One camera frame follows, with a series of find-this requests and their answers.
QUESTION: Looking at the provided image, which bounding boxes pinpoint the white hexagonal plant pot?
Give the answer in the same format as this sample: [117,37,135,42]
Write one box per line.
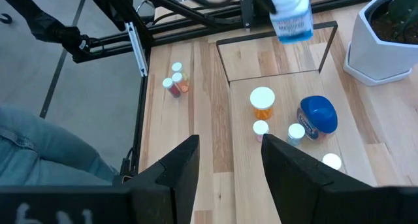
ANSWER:
[342,0,418,87]

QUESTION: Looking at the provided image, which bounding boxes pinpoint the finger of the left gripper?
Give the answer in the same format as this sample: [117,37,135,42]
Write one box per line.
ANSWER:
[251,0,278,14]

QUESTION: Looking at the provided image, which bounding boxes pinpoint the person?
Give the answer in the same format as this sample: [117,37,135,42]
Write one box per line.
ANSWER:
[0,104,120,187]

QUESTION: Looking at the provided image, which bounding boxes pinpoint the small teal pill bottle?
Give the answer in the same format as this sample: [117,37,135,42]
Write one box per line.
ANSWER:
[287,123,306,146]

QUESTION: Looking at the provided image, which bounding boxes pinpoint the small red pill bottle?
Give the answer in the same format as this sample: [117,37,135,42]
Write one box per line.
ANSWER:
[162,77,182,99]

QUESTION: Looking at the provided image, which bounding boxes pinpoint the small black table camera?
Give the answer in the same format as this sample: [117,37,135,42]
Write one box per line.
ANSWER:
[112,147,141,187]

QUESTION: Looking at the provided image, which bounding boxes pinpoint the slim pink pill bottle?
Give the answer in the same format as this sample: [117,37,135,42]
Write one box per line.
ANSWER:
[253,120,270,143]

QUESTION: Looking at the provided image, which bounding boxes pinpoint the white round cap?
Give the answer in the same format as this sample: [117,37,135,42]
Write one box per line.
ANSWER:
[249,86,276,121]

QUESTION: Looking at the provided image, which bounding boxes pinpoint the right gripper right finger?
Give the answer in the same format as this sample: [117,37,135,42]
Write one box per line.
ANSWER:
[261,134,376,224]

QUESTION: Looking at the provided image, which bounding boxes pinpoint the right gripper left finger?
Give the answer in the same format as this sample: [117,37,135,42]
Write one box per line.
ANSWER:
[125,135,200,224]

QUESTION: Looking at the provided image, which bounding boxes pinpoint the green cactus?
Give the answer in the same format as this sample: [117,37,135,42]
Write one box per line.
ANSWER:
[387,0,418,44]

